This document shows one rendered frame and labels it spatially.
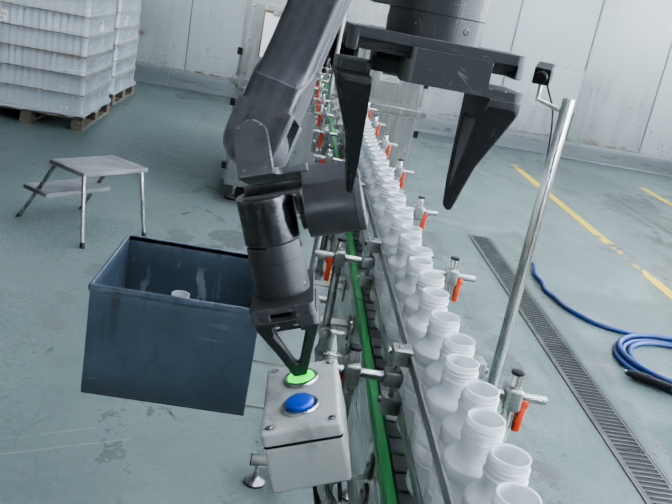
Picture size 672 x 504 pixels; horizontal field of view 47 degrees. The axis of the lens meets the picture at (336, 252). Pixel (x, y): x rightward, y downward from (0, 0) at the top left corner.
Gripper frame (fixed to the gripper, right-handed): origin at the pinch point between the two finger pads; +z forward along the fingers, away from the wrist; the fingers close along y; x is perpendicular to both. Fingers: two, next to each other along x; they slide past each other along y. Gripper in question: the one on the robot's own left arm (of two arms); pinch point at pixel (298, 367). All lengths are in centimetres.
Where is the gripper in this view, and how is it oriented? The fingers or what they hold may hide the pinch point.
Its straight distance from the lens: 85.1
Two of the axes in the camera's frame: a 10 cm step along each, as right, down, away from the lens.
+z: 1.7, 9.4, 3.1
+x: -9.9, 1.7, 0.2
